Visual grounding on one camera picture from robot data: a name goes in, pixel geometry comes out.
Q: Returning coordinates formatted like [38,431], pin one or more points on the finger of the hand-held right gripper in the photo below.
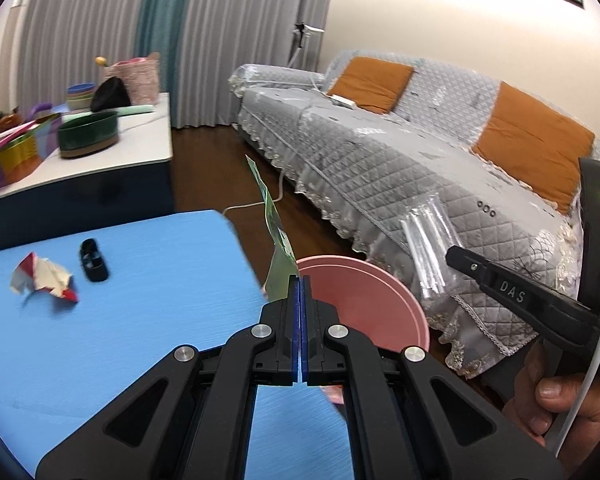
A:
[470,262]

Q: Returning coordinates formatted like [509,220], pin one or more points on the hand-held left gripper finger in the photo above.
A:
[303,330]
[294,330]

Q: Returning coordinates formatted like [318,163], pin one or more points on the clear plastic tube packet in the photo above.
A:
[427,245]

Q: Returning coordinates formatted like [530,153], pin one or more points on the pink plastic bin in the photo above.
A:
[360,300]

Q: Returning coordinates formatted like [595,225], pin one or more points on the green panda print packet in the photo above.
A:
[280,255]

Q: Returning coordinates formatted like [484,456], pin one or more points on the person's right hand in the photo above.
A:
[555,395]

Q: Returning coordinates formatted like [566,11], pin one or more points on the sofa with grey quilted cover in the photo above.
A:
[380,160]

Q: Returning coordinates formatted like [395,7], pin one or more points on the orange cushion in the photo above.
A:
[535,135]
[372,82]

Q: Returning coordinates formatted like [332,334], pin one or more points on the white power strip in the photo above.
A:
[342,101]

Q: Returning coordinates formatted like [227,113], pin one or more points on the small black shoe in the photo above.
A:
[94,262]

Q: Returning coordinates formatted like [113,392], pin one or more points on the white and navy coffee table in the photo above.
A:
[105,170]

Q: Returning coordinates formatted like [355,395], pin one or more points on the red and cream paper carton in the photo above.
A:
[45,275]

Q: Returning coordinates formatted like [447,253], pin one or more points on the mint green foam roll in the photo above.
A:
[136,109]

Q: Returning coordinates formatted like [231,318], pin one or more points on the white floor lamp stand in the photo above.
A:
[305,40]

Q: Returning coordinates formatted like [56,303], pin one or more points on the pink patterned basket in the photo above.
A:
[137,77]

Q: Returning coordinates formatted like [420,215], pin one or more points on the black hat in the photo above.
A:
[109,96]

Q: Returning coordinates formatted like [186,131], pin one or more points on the grey curtain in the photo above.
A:
[230,35]

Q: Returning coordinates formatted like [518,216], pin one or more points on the stack of colourful bowls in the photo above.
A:
[81,96]

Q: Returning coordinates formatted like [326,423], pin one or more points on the colourful rectangular box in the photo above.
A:
[15,157]

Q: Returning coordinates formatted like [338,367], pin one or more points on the yellow ball ornament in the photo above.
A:
[100,61]

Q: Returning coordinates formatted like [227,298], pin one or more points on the teal curtain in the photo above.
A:
[162,10]

